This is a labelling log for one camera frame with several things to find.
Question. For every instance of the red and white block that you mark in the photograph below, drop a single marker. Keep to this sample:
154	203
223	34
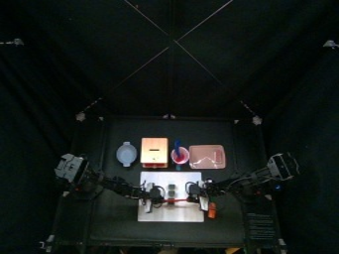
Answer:
217	154

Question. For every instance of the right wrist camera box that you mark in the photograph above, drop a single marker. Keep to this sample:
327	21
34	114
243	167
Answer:
193	189

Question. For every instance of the white frame bracket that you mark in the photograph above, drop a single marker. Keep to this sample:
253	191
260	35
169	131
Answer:
329	43
256	120
16	42
80	116

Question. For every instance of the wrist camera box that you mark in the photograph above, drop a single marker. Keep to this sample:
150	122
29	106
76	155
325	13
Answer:
193	189
156	192

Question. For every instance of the grey bowl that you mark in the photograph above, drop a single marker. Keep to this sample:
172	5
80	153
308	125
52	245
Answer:
126	154

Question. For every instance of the pink rectangular tray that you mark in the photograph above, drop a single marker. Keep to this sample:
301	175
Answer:
202	150

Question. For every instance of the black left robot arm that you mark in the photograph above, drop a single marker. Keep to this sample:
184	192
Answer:
101	181

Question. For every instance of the wooden box with red drawer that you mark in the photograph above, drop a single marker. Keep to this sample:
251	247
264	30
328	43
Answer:
153	150

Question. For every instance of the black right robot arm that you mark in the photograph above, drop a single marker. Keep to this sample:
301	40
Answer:
251	180

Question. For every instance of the black label with white text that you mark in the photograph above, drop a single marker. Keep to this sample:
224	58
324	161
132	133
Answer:
260	228

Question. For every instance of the orange oblong object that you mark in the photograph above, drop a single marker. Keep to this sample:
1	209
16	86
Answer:
211	210

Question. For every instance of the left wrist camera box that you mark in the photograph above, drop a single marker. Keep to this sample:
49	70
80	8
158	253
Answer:
156	192

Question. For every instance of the blue tape patch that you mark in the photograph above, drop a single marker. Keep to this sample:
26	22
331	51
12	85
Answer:
177	167

